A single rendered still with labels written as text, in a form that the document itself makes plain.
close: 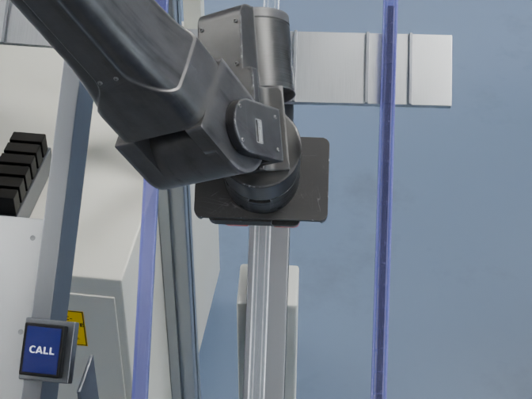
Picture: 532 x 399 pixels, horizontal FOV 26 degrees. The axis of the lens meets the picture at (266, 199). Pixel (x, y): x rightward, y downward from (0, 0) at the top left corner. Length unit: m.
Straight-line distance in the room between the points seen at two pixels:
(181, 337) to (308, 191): 0.95
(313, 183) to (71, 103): 0.38
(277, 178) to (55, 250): 0.44
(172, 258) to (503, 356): 0.80
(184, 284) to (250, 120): 1.00
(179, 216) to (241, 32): 0.87
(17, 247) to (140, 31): 0.56
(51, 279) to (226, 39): 0.45
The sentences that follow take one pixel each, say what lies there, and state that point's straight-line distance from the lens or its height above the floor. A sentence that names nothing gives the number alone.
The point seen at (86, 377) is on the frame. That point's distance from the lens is 1.15.
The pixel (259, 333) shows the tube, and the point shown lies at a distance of 0.95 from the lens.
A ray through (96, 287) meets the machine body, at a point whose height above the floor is 0.60.
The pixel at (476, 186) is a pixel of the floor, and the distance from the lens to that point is 2.64.
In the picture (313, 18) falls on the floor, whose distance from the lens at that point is 3.23.
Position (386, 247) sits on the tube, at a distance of 1.06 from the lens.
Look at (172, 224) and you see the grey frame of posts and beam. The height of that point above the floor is 0.54.
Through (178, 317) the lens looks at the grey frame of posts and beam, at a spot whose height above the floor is 0.36.
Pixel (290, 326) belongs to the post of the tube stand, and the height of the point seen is 0.78.
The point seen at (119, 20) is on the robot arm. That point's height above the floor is 1.27.
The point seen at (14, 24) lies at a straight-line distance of 1.24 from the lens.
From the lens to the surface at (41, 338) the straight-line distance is 1.13.
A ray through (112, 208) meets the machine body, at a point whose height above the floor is 0.62.
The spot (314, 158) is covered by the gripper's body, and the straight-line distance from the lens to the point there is 0.88.
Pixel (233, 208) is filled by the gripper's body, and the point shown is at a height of 1.04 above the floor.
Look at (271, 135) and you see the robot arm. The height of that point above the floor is 1.16.
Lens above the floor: 1.59
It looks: 38 degrees down
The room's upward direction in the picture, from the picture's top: straight up
